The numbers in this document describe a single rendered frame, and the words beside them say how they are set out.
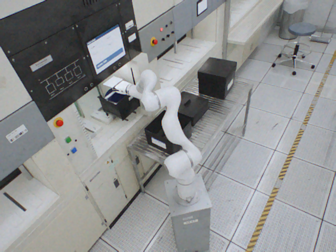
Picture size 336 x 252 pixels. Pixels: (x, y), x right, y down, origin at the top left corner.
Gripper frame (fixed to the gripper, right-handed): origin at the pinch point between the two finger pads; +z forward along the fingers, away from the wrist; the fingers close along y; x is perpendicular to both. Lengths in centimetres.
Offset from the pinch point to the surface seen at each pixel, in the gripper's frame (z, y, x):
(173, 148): -53, -5, -40
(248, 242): -122, -4, -125
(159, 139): -41, -5, -36
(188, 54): 9, 122, -37
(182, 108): -35, 38, -39
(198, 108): -48, 44, -39
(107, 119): 11.3, -8.6, -34.7
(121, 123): 0.9, -4.3, -37.9
